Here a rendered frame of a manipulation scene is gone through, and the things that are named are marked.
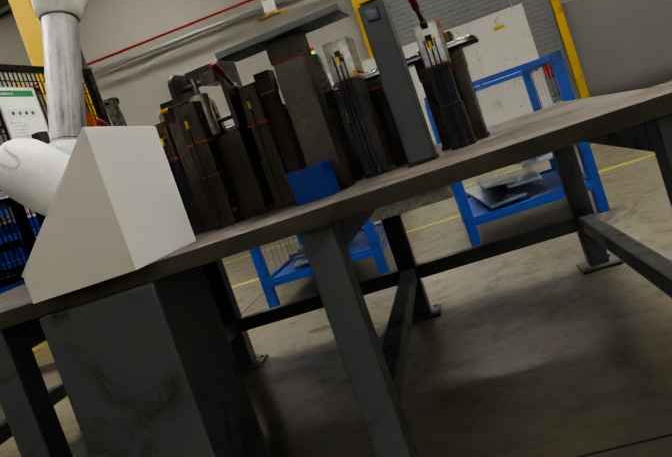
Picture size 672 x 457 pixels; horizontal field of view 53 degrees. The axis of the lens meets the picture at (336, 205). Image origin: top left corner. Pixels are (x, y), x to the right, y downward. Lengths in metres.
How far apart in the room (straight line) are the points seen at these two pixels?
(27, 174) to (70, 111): 0.32
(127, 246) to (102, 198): 0.11
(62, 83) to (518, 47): 8.64
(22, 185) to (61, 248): 0.25
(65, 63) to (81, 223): 0.65
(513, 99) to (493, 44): 0.84
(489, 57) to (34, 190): 8.84
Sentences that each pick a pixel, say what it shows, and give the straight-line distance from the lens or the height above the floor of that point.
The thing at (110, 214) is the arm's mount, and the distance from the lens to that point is 1.50.
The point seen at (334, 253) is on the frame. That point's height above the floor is 0.59.
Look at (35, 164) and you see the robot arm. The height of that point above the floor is 1.00.
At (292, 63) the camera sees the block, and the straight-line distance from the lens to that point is 1.88.
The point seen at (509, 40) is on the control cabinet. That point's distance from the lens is 10.19.
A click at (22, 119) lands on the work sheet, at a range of 2.91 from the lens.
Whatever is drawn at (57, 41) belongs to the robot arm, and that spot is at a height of 1.35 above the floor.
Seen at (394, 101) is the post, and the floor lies 0.88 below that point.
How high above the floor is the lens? 0.79
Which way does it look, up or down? 4 degrees down
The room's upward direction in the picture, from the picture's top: 19 degrees counter-clockwise
